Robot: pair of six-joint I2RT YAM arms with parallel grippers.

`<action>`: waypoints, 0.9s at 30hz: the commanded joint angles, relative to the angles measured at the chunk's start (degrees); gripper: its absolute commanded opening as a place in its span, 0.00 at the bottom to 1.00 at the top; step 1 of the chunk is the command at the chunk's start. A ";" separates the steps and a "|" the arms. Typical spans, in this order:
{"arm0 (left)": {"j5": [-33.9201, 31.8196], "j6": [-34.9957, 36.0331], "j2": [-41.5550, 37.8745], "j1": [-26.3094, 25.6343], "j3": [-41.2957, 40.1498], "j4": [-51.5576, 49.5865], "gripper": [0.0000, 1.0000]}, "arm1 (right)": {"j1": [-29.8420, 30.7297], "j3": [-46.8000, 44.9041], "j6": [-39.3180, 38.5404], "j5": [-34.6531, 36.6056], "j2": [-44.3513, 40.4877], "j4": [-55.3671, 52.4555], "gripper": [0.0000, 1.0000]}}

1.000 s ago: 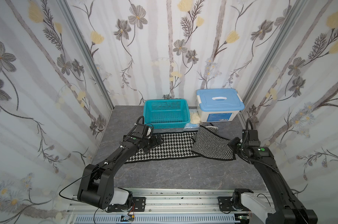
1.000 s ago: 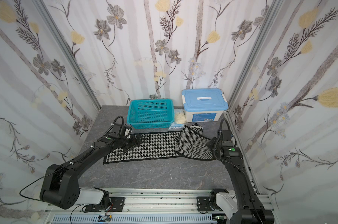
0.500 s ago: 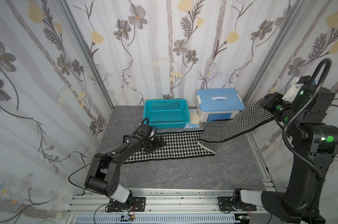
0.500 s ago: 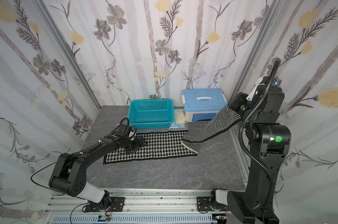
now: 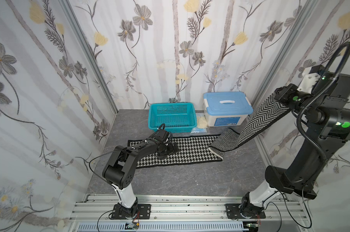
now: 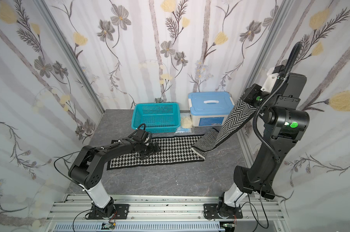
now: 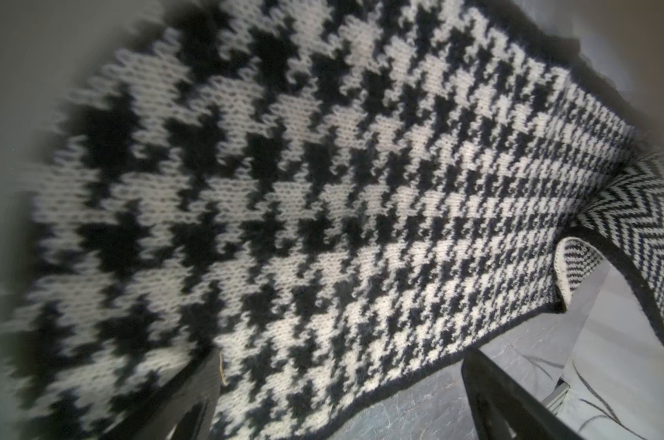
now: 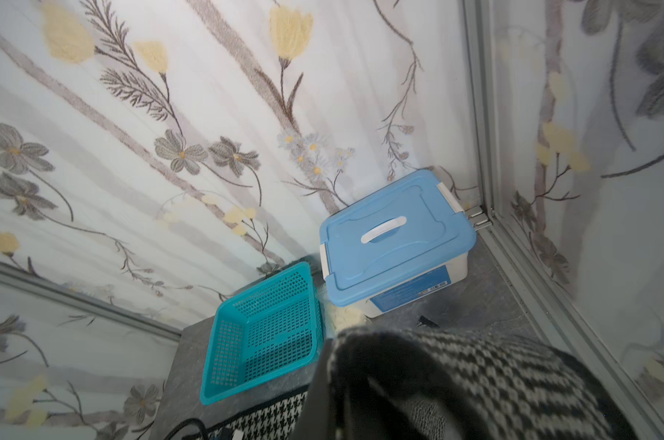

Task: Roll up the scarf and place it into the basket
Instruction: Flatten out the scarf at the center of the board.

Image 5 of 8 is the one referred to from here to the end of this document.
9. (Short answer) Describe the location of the black white houndstooth scarf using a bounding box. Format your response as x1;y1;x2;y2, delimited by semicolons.
136;93;291;169

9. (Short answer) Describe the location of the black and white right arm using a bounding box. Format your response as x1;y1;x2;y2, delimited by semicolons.
239;72;350;218

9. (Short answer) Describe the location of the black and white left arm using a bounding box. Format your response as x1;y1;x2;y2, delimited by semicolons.
102;128;179;219

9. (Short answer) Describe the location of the teal plastic basket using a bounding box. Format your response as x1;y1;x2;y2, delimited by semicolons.
148;102;197;133

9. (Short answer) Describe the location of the clear bag with yellow contents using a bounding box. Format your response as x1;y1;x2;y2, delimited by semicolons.
190;113;210;135

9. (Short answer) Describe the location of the white box with blue lid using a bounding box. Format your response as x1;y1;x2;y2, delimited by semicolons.
204;91;253;127

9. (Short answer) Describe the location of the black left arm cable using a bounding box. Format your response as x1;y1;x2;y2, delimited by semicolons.
88;149;121;177

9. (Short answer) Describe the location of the black corrugated cable conduit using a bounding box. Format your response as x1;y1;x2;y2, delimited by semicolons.
296;41;350;161

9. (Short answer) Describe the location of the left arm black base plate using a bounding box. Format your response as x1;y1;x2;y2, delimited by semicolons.
109;204;151;220

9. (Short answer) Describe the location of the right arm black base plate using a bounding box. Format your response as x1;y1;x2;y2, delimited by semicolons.
225;204;266;219

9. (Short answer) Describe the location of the white slotted cable duct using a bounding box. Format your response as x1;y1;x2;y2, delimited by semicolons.
75;221;248;232

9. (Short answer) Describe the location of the aluminium rail frame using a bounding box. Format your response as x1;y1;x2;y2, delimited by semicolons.
66;194;313;232

